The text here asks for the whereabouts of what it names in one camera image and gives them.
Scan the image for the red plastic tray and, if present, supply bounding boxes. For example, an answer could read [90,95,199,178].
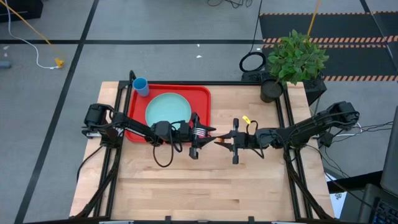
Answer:
[125,84,212,144]

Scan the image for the yellow cable over mat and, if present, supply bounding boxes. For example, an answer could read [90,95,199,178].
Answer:
[307,0,323,37]

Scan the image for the black metal table frame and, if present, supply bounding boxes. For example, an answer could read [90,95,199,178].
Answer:
[70,70,335,224]

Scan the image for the black crate on floor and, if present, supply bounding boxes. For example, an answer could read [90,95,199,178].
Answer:
[0,0,44,23]

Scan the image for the black left base cable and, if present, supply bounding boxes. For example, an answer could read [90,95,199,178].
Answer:
[76,144,105,184]

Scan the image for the white paper sheet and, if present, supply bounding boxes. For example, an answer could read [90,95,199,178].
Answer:
[325,174,346,218]

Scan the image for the teal round plate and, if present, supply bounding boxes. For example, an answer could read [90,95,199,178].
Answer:
[145,92,192,129]

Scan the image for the black keyboard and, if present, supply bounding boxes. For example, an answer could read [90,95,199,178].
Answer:
[371,198,398,224]

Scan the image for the long yellow floor cable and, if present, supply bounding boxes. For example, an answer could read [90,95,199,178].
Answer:
[0,0,66,63]

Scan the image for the coiled black floor cable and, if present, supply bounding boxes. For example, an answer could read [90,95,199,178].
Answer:
[238,51,267,73]

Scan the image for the white floor cable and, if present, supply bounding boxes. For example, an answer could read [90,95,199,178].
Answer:
[4,0,58,70]

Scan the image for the black hazard-striped floor mat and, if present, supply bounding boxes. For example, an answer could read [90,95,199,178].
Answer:
[259,11,398,82]

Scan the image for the tangled black floor cables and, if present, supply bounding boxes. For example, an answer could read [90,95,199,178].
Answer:
[206,0,253,9]

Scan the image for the small black power adapter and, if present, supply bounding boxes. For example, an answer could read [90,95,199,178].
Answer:
[318,132,334,148]

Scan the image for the black plant pot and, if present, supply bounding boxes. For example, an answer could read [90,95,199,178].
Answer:
[260,78,284,103]

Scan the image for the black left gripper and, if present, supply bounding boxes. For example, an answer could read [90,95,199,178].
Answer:
[177,112,217,160]

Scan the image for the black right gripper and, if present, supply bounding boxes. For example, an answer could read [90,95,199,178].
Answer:
[217,118,259,165]

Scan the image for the green leafy plant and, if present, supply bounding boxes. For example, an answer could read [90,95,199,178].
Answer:
[267,29,330,85]

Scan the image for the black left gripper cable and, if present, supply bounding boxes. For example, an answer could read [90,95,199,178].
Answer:
[152,120,187,168]

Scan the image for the grey monitor edge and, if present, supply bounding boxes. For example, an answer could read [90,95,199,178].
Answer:
[379,105,398,197]

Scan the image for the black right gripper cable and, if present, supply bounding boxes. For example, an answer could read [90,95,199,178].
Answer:
[247,119,266,159]

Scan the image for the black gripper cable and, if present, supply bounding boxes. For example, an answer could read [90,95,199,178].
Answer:
[152,120,187,168]
[247,119,266,159]

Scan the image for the blue plastic cup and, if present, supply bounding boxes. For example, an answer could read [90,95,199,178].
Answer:
[132,77,150,97]

